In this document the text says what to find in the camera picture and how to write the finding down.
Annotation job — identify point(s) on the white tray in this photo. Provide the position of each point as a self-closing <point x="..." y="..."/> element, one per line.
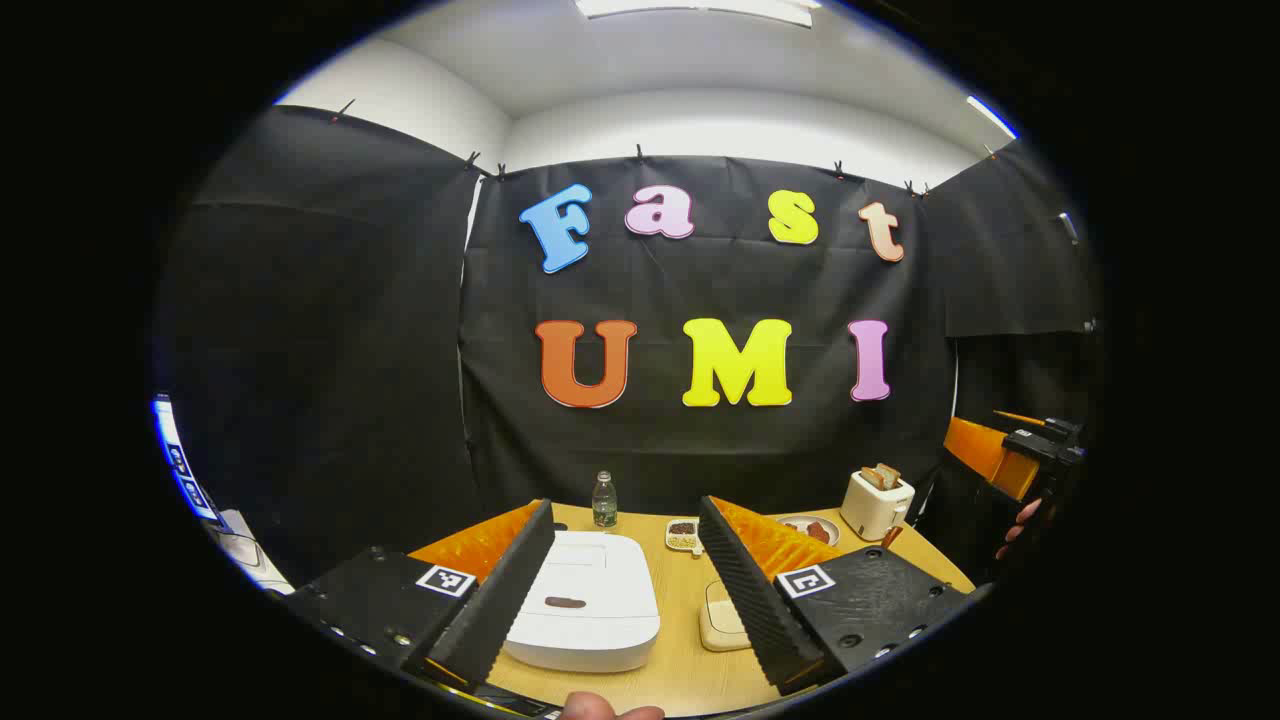
<point x="240" y="550"/>

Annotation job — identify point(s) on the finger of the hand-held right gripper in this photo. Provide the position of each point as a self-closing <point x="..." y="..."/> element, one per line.
<point x="980" y="450"/>

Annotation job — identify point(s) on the clear plastic water bottle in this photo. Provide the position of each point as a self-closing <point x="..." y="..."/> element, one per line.
<point x="604" y="505"/>

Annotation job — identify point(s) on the white side table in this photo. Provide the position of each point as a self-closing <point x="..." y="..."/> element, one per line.
<point x="270" y="575"/>

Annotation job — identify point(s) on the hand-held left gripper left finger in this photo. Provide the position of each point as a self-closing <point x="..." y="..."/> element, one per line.
<point x="500" y="600"/>

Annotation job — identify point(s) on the white divided bean dish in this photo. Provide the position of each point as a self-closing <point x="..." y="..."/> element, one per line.
<point x="682" y="535"/>

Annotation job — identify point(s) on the white round plate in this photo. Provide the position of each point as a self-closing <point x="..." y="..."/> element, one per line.
<point x="798" y="520"/>

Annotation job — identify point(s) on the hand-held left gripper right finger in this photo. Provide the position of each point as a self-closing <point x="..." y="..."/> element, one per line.
<point x="745" y="600"/>

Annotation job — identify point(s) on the computer monitor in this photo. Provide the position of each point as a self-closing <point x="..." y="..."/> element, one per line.
<point x="182" y="462"/>

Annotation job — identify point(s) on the white toaster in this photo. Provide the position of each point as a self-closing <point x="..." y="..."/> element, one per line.
<point x="870" y="512"/>

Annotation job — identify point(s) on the toast bread slice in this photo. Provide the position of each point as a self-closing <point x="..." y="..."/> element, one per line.
<point x="872" y="480"/>
<point x="889" y="473"/>

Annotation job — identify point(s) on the white rice cooker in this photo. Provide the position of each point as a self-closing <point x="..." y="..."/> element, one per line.
<point x="600" y="640"/>

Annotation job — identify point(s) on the black backdrop cloth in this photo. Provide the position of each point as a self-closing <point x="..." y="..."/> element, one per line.
<point x="660" y="280"/>

